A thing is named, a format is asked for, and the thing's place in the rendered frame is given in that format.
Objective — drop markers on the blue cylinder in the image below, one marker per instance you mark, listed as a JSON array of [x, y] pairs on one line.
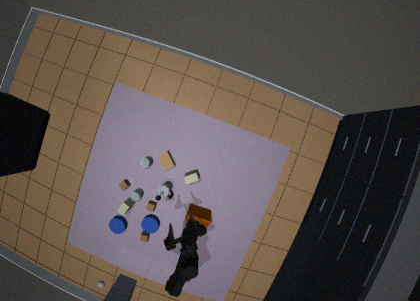
[[118, 224], [150, 223]]

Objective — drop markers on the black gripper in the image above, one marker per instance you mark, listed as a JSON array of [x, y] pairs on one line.
[[170, 241]]

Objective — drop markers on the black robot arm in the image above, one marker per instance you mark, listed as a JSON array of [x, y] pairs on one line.
[[187, 267]]

